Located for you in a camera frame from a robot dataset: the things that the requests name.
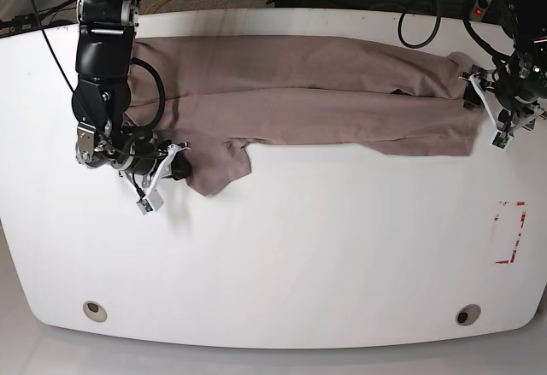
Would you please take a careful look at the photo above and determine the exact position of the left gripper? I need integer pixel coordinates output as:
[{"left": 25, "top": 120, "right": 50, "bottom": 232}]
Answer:
[{"left": 459, "top": 65, "right": 546, "bottom": 116}]

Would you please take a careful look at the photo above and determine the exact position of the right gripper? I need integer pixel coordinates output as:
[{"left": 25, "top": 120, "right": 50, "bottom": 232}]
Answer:
[{"left": 115, "top": 136, "right": 192, "bottom": 184}]

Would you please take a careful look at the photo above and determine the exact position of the mauve brown T-shirt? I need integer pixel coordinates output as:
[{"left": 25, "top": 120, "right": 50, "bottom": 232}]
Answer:
[{"left": 133, "top": 36, "right": 482, "bottom": 196}]

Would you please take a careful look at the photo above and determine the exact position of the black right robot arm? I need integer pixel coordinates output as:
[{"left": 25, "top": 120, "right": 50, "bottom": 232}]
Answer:
[{"left": 72, "top": 0, "right": 192, "bottom": 180}]

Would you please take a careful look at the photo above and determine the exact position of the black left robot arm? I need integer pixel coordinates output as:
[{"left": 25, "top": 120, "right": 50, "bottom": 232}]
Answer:
[{"left": 462, "top": 0, "right": 546, "bottom": 134}]

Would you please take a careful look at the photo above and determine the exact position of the red tape rectangle marking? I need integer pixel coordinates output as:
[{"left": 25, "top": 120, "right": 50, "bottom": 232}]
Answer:
[{"left": 490, "top": 201, "right": 527, "bottom": 265}]

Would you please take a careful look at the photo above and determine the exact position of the black tripod stand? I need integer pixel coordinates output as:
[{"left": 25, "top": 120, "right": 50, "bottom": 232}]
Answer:
[{"left": 1, "top": 0, "right": 77, "bottom": 38}]

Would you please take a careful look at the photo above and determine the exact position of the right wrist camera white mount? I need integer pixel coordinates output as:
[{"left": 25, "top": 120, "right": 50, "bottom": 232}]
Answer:
[{"left": 120, "top": 144, "right": 184, "bottom": 215}]

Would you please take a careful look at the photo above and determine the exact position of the black power strip red switch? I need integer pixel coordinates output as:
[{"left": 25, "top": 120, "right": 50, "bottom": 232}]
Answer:
[{"left": 469, "top": 0, "right": 492, "bottom": 21}]

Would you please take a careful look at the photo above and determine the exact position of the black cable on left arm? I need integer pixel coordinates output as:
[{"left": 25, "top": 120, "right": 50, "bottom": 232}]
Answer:
[{"left": 397, "top": 0, "right": 444, "bottom": 50}]

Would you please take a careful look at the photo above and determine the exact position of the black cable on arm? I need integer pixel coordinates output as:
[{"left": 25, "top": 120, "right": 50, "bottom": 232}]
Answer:
[
  {"left": 121, "top": 56, "right": 167, "bottom": 137},
  {"left": 397, "top": 0, "right": 444, "bottom": 50}
]

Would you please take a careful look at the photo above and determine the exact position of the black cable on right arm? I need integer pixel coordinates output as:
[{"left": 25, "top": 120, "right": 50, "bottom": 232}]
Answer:
[{"left": 121, "top": 56, "right": 167, "bottom": 137}]

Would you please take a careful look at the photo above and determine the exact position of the left table cable grommet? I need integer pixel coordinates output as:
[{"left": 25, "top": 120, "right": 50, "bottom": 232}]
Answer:
[{"left": 83, "top": 301, "right": 108, "bottom": 323}]

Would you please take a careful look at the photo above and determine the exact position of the table cable grommet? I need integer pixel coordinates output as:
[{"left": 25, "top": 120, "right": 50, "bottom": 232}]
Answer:
[
  {"left": 456, "top": 304, "right": 481, "bottom": 326},
  {"left": 83, "top": 301, "right": 108, "bottom": 323}
]

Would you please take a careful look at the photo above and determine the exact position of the right table cable grommet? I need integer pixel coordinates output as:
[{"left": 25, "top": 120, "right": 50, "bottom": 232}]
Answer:
[{"left": 456, "top": 304, "right": 481, "bottom": 326}]

